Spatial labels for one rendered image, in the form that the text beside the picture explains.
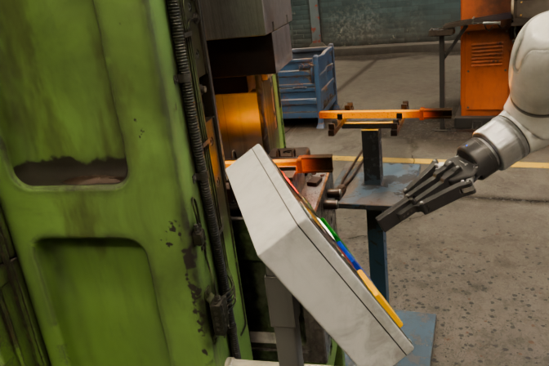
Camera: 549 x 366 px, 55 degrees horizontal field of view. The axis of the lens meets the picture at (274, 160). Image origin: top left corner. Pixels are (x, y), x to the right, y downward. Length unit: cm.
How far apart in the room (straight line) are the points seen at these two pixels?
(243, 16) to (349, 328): 71
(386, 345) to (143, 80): 61
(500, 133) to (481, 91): 395
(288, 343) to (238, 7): 70
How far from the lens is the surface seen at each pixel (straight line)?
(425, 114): 188
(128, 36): 101
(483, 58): 490
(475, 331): 246
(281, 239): 67
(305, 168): 143
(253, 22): 119
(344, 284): 72
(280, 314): 92
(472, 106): 500
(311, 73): 517
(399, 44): 912
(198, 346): 124
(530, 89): 95
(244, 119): 168
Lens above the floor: 149
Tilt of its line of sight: 19 degrees down
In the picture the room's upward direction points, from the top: 7 degrees counter-clockwise
